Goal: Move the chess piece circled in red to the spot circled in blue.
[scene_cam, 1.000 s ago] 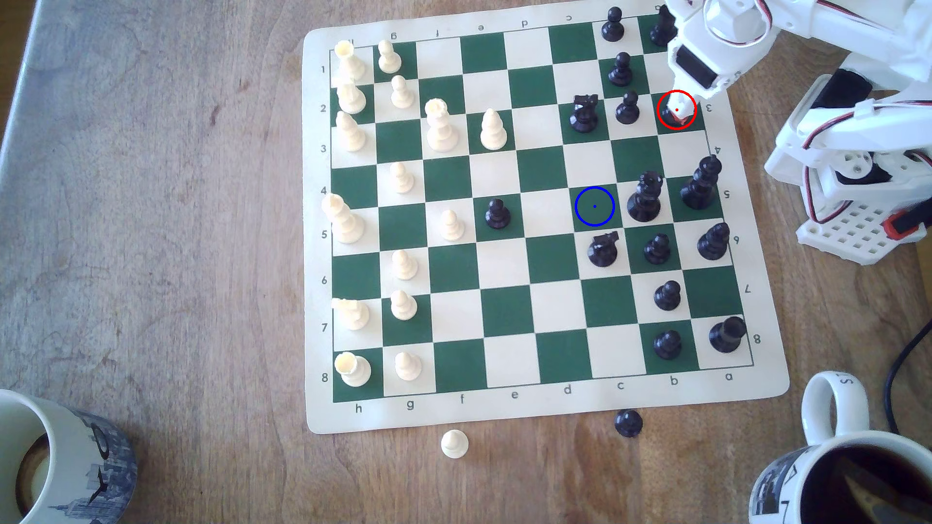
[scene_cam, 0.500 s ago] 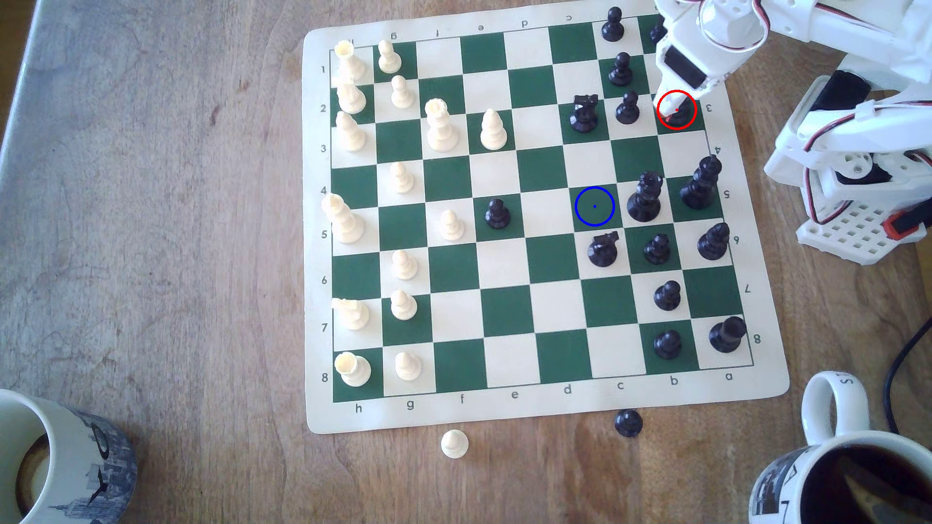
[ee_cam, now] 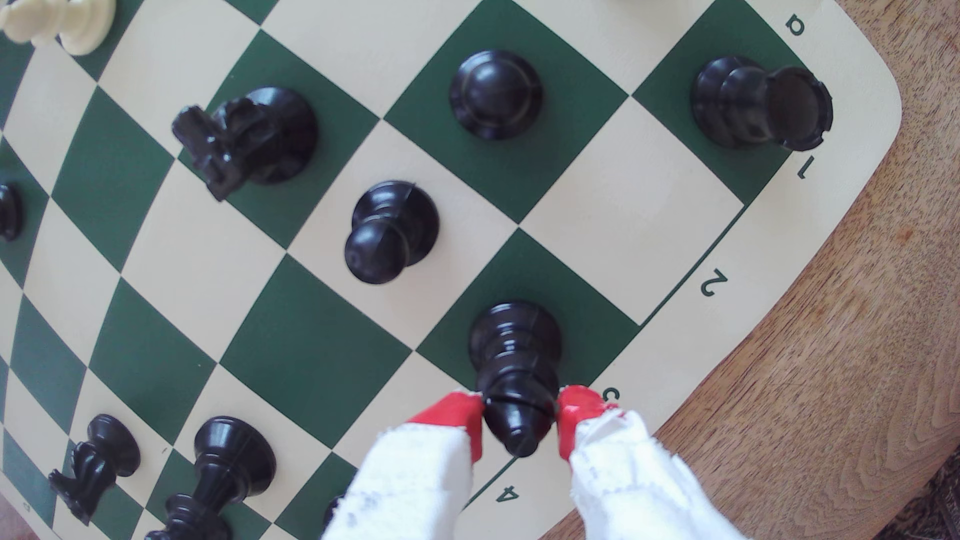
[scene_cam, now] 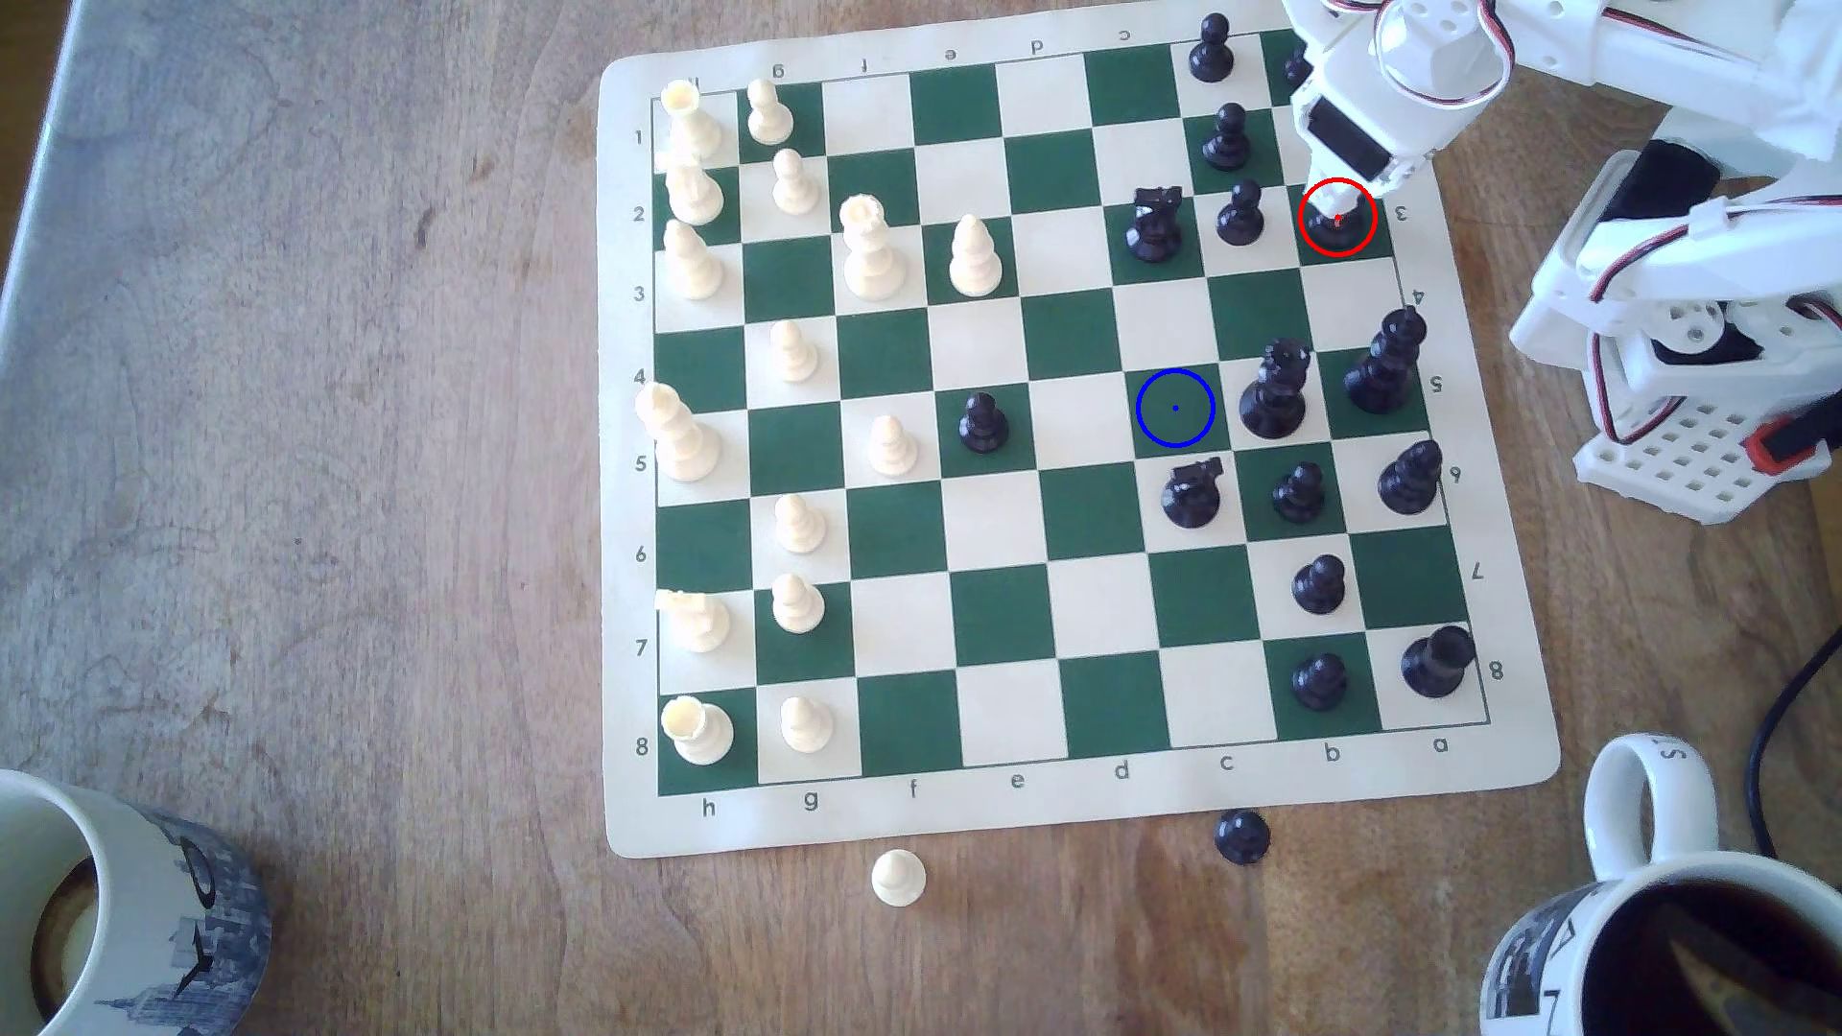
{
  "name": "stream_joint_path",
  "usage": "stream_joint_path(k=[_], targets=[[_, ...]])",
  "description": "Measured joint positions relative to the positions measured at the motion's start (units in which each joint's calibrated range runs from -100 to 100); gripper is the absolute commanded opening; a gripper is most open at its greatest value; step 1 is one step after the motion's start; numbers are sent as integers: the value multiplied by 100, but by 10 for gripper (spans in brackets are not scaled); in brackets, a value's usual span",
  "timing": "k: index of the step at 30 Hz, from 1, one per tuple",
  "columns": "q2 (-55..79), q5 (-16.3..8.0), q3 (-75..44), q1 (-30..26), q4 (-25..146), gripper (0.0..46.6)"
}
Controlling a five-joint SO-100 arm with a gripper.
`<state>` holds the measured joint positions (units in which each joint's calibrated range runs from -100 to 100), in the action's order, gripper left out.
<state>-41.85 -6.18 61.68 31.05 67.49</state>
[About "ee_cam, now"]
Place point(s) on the white bishop chess piece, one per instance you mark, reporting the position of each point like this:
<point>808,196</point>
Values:
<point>75,22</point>

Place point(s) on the black pawn chess piece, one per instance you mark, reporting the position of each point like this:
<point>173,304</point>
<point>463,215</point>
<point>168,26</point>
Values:
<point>390,232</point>
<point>7,214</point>
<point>495,94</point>

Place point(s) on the black queen chess piece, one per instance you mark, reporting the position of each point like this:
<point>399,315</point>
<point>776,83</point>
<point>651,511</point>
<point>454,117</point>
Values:
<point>225,457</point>

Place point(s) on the green and cream chess mat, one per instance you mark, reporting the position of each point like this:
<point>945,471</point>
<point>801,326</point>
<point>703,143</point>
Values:
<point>315,352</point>

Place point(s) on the black knight chess piece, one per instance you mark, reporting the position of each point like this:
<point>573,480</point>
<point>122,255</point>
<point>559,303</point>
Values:
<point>101,457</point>
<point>255,139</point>

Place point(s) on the black rook chess piece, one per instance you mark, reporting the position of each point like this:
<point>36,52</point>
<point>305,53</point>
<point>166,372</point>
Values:
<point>750,105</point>

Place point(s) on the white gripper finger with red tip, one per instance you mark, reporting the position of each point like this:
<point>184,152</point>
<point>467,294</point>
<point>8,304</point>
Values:
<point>409,487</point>
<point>637,487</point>

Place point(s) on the black bishop chess piece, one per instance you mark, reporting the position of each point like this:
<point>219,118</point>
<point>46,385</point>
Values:
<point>516,360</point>

